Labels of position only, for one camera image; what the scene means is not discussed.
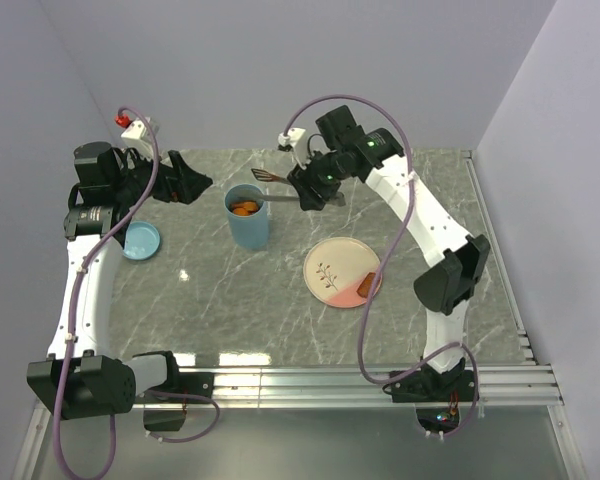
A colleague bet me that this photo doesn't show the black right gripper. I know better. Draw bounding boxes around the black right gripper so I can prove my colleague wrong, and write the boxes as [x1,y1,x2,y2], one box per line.
[287,147,348,213]

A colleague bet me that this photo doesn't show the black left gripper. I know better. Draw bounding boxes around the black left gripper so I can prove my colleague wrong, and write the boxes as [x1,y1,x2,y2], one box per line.
[113,143,212,207]

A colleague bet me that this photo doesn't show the steel serving tongs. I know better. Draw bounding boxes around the steel serving tongs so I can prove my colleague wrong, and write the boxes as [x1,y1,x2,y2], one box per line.
[233,167,345,207]

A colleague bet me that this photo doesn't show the light blue cylindrical container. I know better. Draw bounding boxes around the light blue cylindrical container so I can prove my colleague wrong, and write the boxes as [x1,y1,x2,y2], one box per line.
[224,184,269,250]

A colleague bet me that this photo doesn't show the light blue round lid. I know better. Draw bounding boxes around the light blue round lid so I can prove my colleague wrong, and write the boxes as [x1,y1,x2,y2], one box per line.
[123,221,161,261]

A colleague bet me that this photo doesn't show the brown grilled meat piece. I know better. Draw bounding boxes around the brown grilled meat piece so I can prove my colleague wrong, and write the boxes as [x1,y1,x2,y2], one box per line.
[356,272,382,298]

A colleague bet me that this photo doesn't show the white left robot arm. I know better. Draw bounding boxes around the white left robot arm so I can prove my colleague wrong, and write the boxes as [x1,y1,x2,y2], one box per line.
[26,142,212,420]

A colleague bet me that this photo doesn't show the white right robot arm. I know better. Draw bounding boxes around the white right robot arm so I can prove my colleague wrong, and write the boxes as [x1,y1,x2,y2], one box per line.
[278,106,491,400]

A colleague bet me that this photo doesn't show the pink round plate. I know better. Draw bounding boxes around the pink round plate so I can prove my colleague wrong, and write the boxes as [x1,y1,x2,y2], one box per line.
[303,237,380,309]

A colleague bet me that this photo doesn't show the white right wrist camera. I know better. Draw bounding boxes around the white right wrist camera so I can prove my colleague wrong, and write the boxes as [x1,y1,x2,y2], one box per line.
[278,128,310,169]

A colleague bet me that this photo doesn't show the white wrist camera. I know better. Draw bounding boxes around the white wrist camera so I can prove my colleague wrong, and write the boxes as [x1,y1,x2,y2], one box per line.
[114,114,159,159]
[278,128,310,169]

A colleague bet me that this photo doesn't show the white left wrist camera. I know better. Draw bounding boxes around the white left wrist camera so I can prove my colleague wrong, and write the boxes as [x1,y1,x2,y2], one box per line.
[114,114,159,159]

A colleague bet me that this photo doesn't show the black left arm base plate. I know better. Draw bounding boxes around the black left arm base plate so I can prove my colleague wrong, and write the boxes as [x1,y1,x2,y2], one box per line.
[145,371,215,404]

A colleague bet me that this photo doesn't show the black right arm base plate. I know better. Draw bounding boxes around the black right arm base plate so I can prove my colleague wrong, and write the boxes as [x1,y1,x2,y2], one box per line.
[382,370,476,403]

